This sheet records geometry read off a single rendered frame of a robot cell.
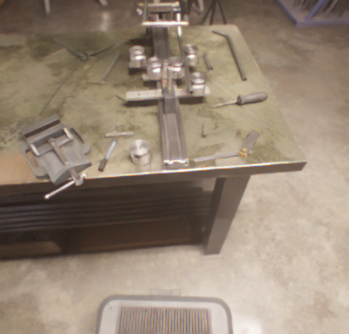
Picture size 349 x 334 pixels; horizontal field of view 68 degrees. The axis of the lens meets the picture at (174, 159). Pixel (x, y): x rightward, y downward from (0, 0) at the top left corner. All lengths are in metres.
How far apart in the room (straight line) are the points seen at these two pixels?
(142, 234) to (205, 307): 0.53
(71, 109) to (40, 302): 1.01
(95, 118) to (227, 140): 0.39
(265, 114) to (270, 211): 0.94
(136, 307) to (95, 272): 0.41
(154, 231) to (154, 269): 0.19
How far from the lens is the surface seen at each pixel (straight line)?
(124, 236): 1.49
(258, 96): 0.85
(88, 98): 0.88
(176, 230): 1.48
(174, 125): 0.71
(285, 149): 0.75
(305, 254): 1.64
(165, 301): 1.16
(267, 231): 1.61
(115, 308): 1.18
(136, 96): 0.79
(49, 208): 1.46
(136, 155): 0.64
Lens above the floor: 1.40
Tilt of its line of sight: 51 degrees down
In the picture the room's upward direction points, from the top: straight up
